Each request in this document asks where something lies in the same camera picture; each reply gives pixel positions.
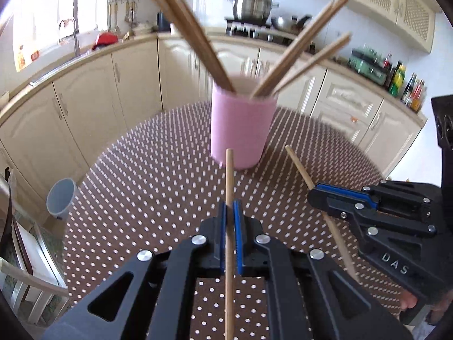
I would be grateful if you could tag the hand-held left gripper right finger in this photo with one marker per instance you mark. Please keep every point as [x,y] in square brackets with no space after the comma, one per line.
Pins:
[239,233]

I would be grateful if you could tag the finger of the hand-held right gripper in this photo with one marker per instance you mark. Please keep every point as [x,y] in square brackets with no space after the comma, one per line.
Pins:
[400,194]
[339,205]

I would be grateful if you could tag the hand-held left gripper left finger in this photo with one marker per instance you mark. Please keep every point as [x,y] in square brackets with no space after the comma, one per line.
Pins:
[222,233]

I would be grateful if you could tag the slender wooden chopstick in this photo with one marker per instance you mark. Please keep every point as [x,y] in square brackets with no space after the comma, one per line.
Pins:
[230,177]
[300,170]

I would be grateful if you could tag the pink cup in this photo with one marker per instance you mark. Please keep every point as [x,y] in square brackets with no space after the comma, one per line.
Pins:
[240,127]

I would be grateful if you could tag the set of wooden chopsticks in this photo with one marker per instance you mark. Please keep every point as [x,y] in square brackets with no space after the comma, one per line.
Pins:
[198,42]

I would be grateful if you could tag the person's right hand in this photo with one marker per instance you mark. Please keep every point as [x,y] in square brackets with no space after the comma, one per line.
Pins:
[408,299]

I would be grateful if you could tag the red label sauce bottle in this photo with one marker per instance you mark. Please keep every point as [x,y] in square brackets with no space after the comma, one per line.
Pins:
[418,97]

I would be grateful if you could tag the dark sauce bottle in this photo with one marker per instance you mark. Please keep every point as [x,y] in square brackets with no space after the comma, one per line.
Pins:
[409,90]

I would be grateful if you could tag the green and yellow bottle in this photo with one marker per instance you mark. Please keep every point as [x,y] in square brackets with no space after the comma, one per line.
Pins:
[400,81]

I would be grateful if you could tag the dark bottle with red label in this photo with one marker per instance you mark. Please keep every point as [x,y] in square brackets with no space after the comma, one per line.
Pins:
[388,69]

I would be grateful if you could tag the green electric cooker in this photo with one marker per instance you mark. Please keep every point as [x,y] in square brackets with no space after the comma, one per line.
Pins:
[364,65]

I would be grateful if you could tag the grey trash bin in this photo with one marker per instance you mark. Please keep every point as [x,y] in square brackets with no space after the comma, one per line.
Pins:
[60,198]

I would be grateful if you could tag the steel wok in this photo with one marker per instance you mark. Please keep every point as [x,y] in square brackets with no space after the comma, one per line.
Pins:
[283,23]

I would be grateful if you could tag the cream lower cabinets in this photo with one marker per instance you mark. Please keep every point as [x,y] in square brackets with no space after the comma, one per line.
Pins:
[88,88]

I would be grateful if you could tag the black gas stove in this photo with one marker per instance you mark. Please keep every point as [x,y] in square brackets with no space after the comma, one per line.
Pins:
[247,30]

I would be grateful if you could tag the steel steamer pot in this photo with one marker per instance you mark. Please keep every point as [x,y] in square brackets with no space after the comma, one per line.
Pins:
[253,5]

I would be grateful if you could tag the black kettle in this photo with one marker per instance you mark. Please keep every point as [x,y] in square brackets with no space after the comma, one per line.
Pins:
[163,23]

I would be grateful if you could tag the red bowl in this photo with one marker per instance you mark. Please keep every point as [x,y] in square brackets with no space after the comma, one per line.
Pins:
[106,39]

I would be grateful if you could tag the steel sink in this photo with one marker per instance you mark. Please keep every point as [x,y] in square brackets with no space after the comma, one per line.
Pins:
[53,72]

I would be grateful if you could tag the metal faucet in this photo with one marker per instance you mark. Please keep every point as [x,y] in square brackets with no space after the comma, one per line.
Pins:
[76,44]

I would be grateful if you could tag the small red jar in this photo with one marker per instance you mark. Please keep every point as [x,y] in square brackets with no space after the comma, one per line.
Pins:
[34,55]

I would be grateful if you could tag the orange bottle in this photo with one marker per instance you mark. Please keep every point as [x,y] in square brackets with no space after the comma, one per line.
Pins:
[20,58]

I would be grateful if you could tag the sliding window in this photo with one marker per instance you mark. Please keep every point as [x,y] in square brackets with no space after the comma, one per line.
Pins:
[42,7]

